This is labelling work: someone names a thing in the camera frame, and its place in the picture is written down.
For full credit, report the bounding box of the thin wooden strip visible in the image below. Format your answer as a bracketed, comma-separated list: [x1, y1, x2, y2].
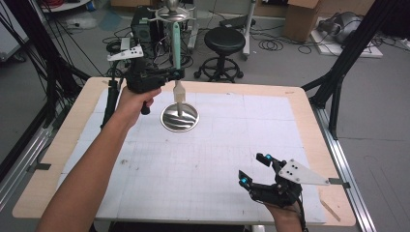
[318, 197, 341, 223]

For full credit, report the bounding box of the aluminium rail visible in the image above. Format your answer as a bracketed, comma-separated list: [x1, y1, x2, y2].
[0, 124, 54, 211]
[310, 104, 377, 232]

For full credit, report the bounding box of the tangle of black floor cables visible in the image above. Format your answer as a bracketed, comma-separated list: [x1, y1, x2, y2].
[102, 27, 195, 80]

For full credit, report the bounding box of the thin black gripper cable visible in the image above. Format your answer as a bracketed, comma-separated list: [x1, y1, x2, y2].
[297, 196, 309, 232]

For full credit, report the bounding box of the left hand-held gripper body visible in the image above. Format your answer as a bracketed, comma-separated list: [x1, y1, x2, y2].
[106, 45, 167, 116]

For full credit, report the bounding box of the black computer tower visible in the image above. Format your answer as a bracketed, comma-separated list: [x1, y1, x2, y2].
[130, 6, 166, 50]

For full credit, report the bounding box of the wooden table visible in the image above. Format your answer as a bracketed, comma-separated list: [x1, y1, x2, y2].
[12, 76, 357, 227]

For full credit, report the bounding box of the white floor board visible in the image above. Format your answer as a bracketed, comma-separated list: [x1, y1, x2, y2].
[310, 30, 385, 59]

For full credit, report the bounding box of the wooden spatula with green handle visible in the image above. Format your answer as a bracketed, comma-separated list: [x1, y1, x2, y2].
[170, 21, 187, 104]

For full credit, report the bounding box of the white grid mat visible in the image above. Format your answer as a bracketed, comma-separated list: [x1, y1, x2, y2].
[56, 87, 327, 225]

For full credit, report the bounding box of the person's right hand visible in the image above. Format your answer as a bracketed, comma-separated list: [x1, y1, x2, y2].
[264, 200, 304, 230]

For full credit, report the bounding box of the coiled black cable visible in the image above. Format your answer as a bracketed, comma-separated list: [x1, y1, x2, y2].
[257, 38, 284, 52]

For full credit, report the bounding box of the black metal frame strut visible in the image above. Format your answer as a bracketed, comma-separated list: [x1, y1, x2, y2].
[301, 0, 400, 140]
[3, 0, 92, 128]

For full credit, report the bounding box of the person's left hand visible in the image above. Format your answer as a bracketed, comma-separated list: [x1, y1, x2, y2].
[113, 86, 162, 131]

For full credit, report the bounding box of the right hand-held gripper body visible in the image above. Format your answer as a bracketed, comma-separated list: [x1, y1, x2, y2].
[249, 159, 331, 208]

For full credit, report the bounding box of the steel utensil stand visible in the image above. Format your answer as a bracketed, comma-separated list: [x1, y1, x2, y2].
[147, 0, 200, 133]

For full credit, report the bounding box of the white metal stand leg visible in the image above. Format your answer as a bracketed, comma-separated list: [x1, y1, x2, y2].
[243, 0, 258, 61]

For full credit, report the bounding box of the cardboard box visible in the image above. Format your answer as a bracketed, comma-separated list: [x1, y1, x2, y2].
[284, 0, 323, 43]

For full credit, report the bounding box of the black round stool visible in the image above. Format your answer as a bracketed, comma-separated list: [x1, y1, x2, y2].
[193, 26, 247, 83]

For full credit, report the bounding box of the grey bag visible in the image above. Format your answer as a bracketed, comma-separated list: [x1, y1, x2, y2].
[317, 12, 366, 44]

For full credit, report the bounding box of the round white table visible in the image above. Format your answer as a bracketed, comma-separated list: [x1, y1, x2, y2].
[40, 0, 92, 14]

